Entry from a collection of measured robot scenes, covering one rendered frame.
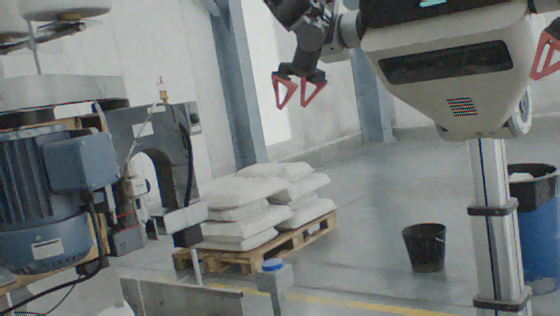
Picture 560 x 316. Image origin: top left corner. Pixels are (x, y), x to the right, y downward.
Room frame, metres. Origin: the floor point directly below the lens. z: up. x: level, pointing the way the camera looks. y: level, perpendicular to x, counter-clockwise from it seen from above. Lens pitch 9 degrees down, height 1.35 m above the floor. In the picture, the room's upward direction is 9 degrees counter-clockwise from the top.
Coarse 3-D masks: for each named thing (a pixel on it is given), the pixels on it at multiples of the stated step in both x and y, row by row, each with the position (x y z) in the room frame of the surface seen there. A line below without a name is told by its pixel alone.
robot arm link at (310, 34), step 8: (312, 8) 1.24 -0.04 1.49; (304, 16) 1.19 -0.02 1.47; (296, 24) 1.18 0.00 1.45; (304, 24) 1.17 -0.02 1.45; (312, 24) 1.17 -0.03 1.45; (320, 24) 1.21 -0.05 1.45; (288, 32) 1.26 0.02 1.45; (296, 32) 1.18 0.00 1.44; (304, 32) 1.17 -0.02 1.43; (312, 32) 1.17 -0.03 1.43; (320, 32) 1.17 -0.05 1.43; (304, 40) 1.18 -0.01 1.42; (312, 40) 1.18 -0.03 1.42; (320, 40) 1.17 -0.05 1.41; (304, 48) 1.18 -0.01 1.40; (312, 48) 1.18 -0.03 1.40
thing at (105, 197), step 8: (88, 128) 1.05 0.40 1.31; (96, 128) 1.05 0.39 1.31; (72, 136) 1.08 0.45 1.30; (80, 136) 1.06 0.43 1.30; (96, 192) 1.03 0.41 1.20; (104, 192) 1.04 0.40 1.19; (80, 200) 1.03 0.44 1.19; (96, 200) 1.03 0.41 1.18; (104, 200) 1.04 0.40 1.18; (112, 200) 1.05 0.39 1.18; (80, 208) 1.10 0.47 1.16; (96, 208) 1.06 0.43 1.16; (104, 208) 1.05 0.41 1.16; (112, 208) 1.05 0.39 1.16
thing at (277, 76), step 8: (272, 72) 1.25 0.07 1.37; (280, 72) 1.26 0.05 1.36; (288, 72) 1.26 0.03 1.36; (272, 80) 1.25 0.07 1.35; (280, 80) 1.25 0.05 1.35; (288, 80) 1.23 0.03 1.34; (288, 88) 1.23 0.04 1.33; (296, 88) 1.23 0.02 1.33; (288, 96) 1.24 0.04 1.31; (280, 104) 1.26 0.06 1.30
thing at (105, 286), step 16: (64, 272) 1.60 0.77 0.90; (112, 272) 1.46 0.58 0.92; (32, 288) 1.73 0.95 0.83; (48, 288) 1.67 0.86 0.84; (64, 288) 1.61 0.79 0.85; (80, 288) 1.56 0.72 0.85; (96, 288) 1.51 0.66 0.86; (112, 288) 1.47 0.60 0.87; (32, 304) 1.62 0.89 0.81; (48, 304) 1.59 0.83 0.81; (64, 304) 1.56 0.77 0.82; (80, 304) 1.54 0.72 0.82; (96, 304) 1.51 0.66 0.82; (112, 304) 1.48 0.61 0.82
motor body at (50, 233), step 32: (32, 128) 0.96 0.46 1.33; (64, 128) 1.01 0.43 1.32; (0, 160) 0.94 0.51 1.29; (32, 160) 0.96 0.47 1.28; (0, 192) 0.94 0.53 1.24; (32, 192) 0.95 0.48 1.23; (64, 192) 0.99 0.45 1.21; (0, 224) 0.97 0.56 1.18; (32, 224) 0.95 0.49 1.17; (64, 224) 0.96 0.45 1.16; (32, 256) 0.94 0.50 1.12; (64, 256) 0.96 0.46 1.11
